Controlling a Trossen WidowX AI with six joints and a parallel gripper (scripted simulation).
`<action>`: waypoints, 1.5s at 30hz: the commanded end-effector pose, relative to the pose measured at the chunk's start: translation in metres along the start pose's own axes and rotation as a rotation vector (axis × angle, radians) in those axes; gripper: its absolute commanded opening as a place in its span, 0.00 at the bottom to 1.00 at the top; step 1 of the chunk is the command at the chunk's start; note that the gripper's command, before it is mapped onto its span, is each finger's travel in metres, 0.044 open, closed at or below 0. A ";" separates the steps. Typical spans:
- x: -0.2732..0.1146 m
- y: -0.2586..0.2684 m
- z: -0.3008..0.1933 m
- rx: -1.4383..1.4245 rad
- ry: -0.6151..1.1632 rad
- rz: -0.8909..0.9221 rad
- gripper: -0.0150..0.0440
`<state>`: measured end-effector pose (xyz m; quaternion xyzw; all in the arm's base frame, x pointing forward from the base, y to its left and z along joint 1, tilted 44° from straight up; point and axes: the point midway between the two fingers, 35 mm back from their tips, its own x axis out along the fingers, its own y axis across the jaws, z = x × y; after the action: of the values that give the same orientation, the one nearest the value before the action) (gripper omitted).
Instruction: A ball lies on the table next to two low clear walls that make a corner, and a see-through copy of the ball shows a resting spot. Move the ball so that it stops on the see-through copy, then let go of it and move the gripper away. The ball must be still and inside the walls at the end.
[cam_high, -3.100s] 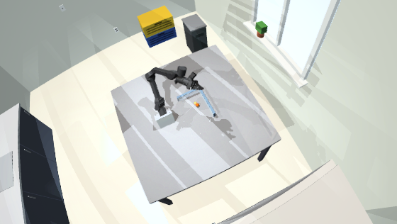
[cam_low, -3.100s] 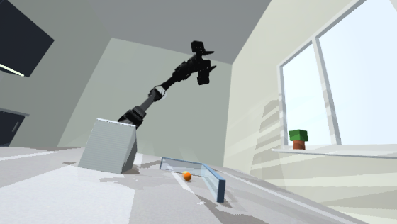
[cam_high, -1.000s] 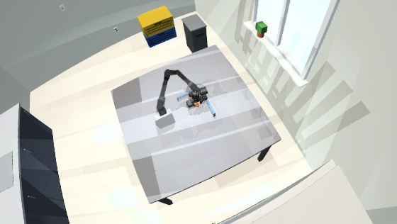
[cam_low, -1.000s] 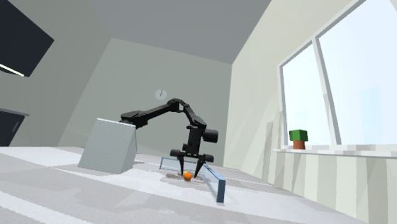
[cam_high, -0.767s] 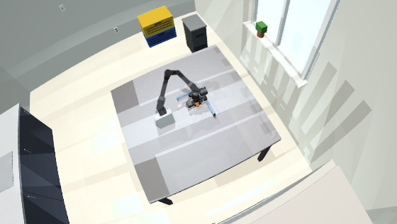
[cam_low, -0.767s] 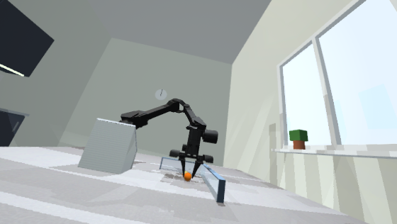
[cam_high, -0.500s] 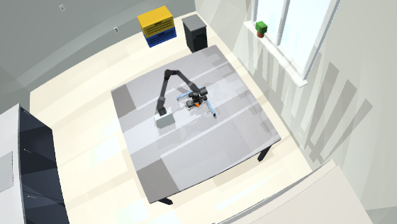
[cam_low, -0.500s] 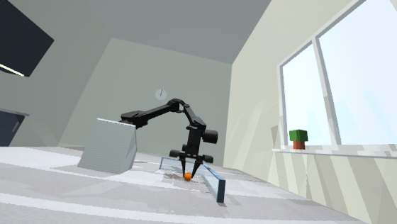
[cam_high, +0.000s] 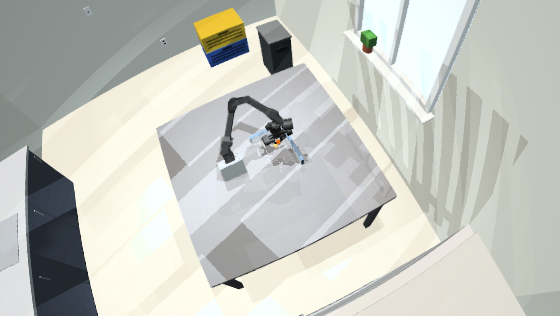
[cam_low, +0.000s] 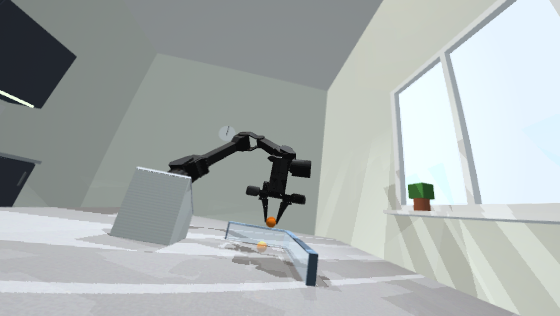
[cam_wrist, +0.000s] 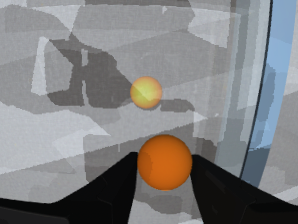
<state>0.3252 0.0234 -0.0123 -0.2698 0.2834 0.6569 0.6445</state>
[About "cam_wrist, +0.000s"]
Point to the clear low wall corner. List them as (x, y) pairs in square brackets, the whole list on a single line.
[(247, 52)]

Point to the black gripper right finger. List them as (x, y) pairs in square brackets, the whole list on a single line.
[(224, 199)]

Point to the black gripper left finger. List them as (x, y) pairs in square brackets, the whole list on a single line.
[(107, 200)]

